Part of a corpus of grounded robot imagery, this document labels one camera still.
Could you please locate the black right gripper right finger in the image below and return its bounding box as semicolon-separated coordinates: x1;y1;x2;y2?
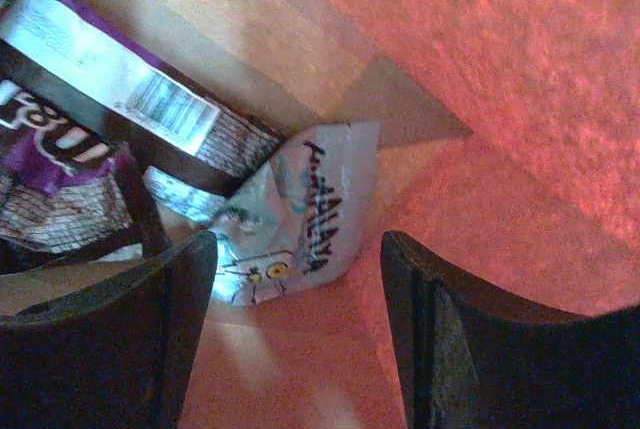
380;231;639;428

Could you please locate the red brown paper bag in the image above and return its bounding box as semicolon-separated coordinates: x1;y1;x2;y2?
0;0;640;429

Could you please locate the brown purple M&M's packet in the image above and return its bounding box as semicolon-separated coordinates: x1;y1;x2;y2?
1;0;283;196

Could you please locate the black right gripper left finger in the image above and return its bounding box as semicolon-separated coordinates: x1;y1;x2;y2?
1;230;217;428

